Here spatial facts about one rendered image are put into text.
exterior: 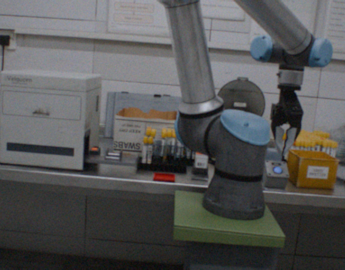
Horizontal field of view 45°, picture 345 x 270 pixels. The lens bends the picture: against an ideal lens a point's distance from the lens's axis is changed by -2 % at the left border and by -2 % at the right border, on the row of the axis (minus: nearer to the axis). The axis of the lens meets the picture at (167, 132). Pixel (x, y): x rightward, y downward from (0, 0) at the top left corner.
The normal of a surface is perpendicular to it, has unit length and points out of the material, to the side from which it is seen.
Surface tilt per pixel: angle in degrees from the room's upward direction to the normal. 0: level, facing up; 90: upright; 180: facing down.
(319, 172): 90
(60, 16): 90
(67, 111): 90
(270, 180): 120
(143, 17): 94
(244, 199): 73
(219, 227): 2
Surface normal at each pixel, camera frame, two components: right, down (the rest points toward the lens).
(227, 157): -0.63, 0.06
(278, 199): -0.02, 0.17
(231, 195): -0.26, -0.18
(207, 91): 0.54, 0.22
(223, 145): -0.81, 0.00
